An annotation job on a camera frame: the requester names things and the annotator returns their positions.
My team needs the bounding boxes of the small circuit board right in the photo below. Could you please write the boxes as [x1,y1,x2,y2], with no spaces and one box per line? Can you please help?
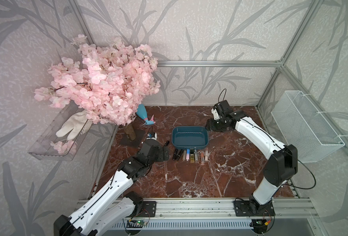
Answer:
[250,219,271,235]

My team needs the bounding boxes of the dark square tree base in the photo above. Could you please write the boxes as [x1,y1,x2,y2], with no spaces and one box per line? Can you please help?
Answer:
[119,130,145,148]

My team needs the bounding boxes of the teal plastic storage box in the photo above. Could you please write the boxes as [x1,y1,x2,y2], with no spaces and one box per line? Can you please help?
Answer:
[172,126,209,149]

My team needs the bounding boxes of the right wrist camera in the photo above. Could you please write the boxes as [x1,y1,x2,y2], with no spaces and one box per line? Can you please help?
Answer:
[211,100,233,121]

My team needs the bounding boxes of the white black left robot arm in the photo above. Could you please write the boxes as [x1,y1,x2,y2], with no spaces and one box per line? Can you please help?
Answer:
[54,139,169,236]

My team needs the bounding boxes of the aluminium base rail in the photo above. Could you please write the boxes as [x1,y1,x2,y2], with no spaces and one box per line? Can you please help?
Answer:
[109,198,320,235]

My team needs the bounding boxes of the white fabric glove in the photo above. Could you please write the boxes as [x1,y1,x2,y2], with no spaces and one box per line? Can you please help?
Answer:
[56,110,92,140]

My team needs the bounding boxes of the green circuit board left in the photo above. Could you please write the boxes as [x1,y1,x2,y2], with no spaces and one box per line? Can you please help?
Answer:
[126,219,150,229]

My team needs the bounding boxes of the clear acrylic wall shelf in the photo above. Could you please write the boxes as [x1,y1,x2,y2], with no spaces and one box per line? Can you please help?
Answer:
[28,101,89,162]

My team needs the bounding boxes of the brown artificial tree trunk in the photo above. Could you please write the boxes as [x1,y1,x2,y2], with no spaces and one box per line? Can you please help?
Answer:
[123,124,136,141]

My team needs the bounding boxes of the white wire mesh basket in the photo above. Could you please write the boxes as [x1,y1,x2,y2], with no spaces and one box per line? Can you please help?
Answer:
[271,90,345,163]

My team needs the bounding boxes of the pink cherry blossom tree crown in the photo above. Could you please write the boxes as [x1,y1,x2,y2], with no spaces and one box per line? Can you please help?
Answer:
[34,34,160,125]

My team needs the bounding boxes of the gold black lipstick tube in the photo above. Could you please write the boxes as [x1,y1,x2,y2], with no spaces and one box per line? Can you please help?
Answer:
[190,149,195,163]

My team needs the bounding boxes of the pale pink lipstick tube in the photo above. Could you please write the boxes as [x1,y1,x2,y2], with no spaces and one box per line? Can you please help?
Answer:
[204,148,208,162]

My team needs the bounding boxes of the pink clear lip gloss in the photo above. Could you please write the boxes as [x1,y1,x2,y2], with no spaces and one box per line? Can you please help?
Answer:
[199,151,205,163]

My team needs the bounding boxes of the blue pink lipstick tube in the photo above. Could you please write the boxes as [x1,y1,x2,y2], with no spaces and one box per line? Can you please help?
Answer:
[186,149,190,161]

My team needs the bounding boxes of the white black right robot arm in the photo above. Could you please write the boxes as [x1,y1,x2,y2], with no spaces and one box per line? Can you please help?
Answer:
[206,108,298,206]

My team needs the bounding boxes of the silver grey lipstick tube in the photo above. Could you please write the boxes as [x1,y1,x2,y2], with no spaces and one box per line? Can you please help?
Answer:
[194,149,198,162]

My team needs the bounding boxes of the beige slim lipstick tube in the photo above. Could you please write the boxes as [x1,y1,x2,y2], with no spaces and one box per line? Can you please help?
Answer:
[182,150,187,161]

